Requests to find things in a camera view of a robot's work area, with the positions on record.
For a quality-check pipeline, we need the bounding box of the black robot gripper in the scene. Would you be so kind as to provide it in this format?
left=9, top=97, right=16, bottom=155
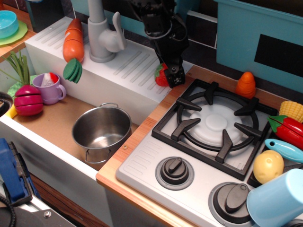
left=142, top=11, right=189, bottom=88

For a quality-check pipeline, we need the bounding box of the red toy strawberry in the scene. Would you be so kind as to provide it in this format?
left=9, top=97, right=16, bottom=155
left=154, top=63, right=169, bottom=87

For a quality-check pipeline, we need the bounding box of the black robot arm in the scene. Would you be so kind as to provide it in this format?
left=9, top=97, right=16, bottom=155
left=128, top=0, right=189, bottom=88

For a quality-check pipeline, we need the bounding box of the stainless steel pot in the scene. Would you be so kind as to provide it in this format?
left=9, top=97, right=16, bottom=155
left=72, top=103, right=132, bottom=166

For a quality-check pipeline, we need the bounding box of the grey toy faucet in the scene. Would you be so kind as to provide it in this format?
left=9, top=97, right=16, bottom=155
left=88, top=0, right=127, bottom=63

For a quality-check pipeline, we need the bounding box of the small orange toy carrot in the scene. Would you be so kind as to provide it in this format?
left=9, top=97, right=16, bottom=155
left=235, top=72, right=256, bottom=99

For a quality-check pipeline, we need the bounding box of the black stove burner grate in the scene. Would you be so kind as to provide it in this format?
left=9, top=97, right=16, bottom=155
left=151, top=79, right=277, bottom=180

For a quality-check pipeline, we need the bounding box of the orange wooden toy carrot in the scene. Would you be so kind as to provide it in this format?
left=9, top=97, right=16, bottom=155
left=62, top=18, right=84, bottom=84

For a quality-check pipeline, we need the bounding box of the teal toy cabinet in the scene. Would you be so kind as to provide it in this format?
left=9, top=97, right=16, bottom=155
left=216, top=0, right=303, bottom=92

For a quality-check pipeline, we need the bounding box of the left black stove knob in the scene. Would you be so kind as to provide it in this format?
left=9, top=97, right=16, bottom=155
left=155, top=157, right=195, bottom=191

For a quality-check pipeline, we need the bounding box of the black stove knob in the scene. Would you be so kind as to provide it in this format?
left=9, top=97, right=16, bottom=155
left=208, top=182, right=255, bottom=227
left=155, top=157, right=195, bottom=191

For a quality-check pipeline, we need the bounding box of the red white toy in cup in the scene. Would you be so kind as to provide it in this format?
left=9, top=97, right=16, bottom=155
left=41, top=72, right=59, bottom=87

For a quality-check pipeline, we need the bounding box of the purple plastic cup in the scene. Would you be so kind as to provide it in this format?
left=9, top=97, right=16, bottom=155
left=33, top=73, right=67, bottom=105

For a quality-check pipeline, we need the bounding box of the yellow toy corn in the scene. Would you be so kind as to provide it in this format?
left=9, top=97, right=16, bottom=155
left=279, top=101, right=303, bottom=123

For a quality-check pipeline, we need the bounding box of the red toy chili pepper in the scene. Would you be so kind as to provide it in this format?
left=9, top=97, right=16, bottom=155
left=267, top=115, right=303, bottom=150

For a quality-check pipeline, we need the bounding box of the yellow toy potato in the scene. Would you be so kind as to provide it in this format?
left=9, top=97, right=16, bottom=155
left=253, top=150, right=285, bottom=184

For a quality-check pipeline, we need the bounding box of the magenta wooden toy radish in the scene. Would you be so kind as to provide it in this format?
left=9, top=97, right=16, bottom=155
left=3, top=51, right=43, bottom=116

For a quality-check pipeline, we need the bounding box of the right black stove knob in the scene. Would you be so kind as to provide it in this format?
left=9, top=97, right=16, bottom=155
left=208, top=182, right=255, bottom=227

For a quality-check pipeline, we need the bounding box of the green plastic plate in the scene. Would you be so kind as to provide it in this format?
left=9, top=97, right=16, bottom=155
left=0, top=20, right=28, bottom=45

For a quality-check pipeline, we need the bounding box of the green toy lettuce leaf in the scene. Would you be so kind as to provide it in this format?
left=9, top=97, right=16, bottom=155
left=8, top=75, right=37, bottom=99

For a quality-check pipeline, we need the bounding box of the yellow toy piece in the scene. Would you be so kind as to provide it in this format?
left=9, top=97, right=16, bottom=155
left=5, top=105, right=18, bottom=119

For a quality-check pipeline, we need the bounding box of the teal plastic bowl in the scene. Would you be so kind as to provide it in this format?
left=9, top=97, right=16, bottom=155
left=0, top=10, right=19, bottom=39

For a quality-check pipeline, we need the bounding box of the light blue plastic cup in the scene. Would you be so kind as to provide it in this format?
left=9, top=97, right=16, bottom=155
left=247, top=169, right=303, bottom=227

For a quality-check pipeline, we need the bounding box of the blue clamp device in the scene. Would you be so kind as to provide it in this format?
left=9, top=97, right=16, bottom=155
left=0, top=138, right=34, bottom=207

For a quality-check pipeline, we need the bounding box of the teal plastic utensil handle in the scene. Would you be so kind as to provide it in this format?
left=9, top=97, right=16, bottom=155
left=265, top=139, right=303, bottom=164

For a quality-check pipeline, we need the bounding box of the black hose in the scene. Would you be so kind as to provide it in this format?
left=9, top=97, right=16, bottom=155
left=0, top=91, right=14, bottom=117

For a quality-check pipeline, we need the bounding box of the black coiled cable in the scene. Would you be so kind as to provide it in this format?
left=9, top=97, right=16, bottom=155
left=0, top=195, right=17, bottom=227

